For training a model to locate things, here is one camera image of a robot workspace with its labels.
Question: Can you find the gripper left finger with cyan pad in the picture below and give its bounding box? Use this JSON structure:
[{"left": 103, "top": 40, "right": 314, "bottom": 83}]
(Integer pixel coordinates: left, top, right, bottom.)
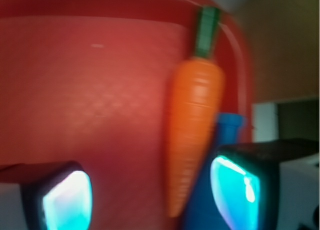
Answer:
[{"left": 0, "top": 161, "right": 93, "bottom": 230}]

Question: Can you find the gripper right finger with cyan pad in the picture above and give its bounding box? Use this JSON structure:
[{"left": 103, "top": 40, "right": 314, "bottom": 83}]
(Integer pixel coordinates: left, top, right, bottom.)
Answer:
[{"left": 211, "top": 139, "right": 320, "bottom": 230}]

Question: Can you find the orange toy carrot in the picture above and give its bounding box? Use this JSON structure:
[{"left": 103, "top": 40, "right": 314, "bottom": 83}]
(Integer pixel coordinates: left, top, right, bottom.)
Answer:
[{"left": 165, "top": 6, "right": 225, "bottom": 218}]

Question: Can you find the blue plastic toy bottle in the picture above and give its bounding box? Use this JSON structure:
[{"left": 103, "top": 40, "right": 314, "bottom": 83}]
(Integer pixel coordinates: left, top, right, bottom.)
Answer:
[{"left": 181, "top": 113, "right": 246, "bottom": 230}]

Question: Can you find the red plastic tray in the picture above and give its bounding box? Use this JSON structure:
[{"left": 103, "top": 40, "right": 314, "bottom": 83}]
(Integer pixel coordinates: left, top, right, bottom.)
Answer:
[{"left": 0, "top": 0, "right": 252, "bottom": 230}]

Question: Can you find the brown cardboard panel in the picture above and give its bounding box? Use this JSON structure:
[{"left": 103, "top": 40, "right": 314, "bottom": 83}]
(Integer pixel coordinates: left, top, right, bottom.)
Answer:
[{"left": 227, "top": 0, "right": 320, "bottom": 103}]

